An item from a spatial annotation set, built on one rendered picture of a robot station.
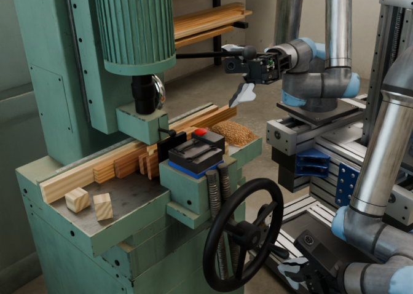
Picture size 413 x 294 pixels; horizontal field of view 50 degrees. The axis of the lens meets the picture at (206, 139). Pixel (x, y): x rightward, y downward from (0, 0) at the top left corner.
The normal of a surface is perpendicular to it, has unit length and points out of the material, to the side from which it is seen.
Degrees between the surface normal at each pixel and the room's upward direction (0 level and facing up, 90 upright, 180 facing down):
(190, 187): 90
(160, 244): 90
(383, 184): 75
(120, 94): 90
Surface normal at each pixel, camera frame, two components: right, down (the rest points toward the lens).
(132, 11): 0.10, 0.46
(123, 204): -0.03, -0.89
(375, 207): 0.05, 0.22
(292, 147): 0.54, 0.37
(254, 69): -0.68, 0.34
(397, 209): -0.84, 0.27
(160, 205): 0.73, 0.30
